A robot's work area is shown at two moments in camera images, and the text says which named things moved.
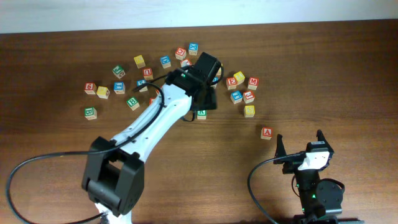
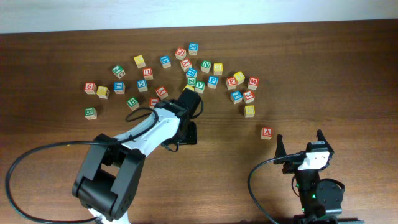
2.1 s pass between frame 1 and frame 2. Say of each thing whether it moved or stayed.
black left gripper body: moved
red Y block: stayed
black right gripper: stayed
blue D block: stayed
